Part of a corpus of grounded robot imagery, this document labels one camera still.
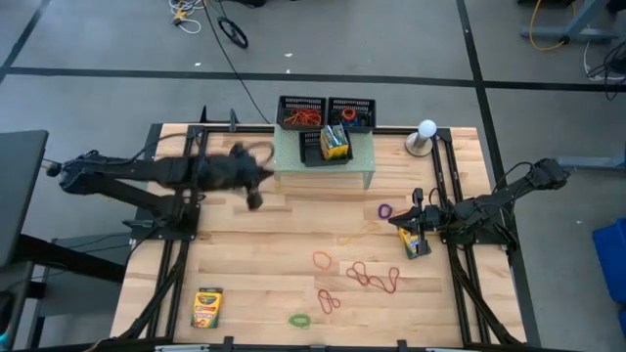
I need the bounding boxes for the black side desk frame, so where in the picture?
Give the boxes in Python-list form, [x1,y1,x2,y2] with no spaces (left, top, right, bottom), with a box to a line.
[0,233,129,352]

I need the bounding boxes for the yellow floor cable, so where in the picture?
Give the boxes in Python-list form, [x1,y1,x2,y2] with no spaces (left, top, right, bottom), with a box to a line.
[528,0,574,53]

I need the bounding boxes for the black plastic slotted basket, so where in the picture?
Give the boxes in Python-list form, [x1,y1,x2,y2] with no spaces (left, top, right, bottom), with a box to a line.
[275,94,329,132]
[326,97,379,135]
[298,129,354,169]

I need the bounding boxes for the white floor cable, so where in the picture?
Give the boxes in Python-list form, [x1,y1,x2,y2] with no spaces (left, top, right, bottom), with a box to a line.
[167,0,207,35]

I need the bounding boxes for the coiled black floor cable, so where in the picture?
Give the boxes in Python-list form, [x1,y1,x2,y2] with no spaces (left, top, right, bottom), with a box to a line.
[217,15,250,50]

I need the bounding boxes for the black side desk top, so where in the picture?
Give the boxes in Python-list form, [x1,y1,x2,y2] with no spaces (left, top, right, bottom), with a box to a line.
[0,129,49,269]

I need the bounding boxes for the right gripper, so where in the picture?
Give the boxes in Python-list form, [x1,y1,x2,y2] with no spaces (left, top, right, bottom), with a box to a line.
[388,188,444,248]

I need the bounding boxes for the blue plastic bin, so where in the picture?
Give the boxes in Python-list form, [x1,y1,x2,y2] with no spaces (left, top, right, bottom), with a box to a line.
[591,216,626,338]

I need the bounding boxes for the long black floor cable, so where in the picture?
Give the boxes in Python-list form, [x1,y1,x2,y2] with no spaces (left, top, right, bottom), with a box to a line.
[199,0,269,125]

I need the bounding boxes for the yellow rubber band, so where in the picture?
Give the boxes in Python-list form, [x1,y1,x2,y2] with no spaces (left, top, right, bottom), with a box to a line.
[336,220,384,246]

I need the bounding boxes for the black control box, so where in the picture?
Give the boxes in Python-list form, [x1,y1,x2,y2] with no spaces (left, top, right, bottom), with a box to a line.
[142,122,164,162]

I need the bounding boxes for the black cable conduit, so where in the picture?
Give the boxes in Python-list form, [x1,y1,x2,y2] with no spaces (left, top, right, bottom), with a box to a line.
[116,239,192,341]
[447,243,527,346]

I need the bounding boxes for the black floor cable bundle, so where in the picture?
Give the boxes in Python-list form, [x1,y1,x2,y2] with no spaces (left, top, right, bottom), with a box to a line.
[583,38,626,102]

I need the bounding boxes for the white bulb table lamp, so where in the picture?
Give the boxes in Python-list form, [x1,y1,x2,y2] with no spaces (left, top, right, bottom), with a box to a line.
[404,118,438,158]

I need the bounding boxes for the grey desk foot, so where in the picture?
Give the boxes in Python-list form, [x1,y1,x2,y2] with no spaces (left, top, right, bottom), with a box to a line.
[518,0,620,46]
[556,150,626,172]

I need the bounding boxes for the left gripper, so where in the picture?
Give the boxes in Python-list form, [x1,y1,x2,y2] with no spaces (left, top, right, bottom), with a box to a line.
[214,141,276,212]

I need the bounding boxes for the green perforated metal riser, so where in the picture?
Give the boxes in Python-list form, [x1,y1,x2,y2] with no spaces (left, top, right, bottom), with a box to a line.
[271,118,377,190]

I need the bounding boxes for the black aluminium table frame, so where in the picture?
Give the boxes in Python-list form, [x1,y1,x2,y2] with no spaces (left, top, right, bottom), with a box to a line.
[116,122,527,352]

